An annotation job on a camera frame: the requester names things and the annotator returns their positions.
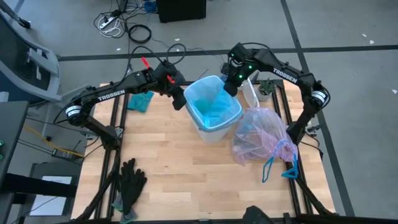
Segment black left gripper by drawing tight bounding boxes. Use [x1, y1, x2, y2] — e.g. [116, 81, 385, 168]
[154, 62, 188, 111]

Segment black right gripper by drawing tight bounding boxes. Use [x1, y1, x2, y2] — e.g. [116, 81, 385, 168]
[221, 60, 254, 98]

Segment white swing bin lid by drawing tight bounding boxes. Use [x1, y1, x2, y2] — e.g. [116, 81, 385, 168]
[242, 77, 261, 108]

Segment blue plastic bag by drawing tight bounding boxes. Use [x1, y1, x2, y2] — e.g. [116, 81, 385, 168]
[183, 75, 243, 133]

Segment white plastic trash bin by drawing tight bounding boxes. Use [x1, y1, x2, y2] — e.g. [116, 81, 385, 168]
[183, 75, 243, 144]

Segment pink trash bag blue rim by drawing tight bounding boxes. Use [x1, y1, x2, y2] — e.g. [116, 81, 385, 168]
[231, 107, 299, 184]

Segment potted succulent plant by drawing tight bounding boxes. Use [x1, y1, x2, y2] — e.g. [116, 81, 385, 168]
[256, 77, 277, 102]

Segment black computer case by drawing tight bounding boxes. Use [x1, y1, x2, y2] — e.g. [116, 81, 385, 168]
[155, 0, 207, 24]

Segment white power strip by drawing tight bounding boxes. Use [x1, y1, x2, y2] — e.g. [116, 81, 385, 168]
[98, 14, 118, 30]

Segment black work gloves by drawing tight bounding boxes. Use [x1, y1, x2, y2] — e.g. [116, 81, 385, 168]
[119, 157, 148, 216]

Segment small black device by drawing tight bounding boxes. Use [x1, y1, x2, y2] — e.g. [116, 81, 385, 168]
[50, 147, 78, 160]

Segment black cabinet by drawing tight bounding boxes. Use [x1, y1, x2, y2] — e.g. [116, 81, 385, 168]
[28, 161, 82, 217]

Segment dark rounded object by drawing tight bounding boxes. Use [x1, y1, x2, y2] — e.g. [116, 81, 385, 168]
[242, 205, 276, 224]

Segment grey office chair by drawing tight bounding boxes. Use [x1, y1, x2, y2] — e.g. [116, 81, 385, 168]
[0, 8, 93, 103]

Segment white paper on cabinet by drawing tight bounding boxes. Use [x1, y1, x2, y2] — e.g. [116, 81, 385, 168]
[30, 175, 73, 216]

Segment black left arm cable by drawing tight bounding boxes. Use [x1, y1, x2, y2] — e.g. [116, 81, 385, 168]
[124, 43, 187, 82]

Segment coiled black cable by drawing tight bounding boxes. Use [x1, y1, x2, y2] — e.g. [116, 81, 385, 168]
[127, 24, 152, 45]

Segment white cable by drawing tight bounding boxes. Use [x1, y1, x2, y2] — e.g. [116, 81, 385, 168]
[96, 16, 126, 39]

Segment yellow cable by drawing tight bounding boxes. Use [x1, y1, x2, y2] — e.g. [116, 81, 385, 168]
[24, 124, 85, 159]

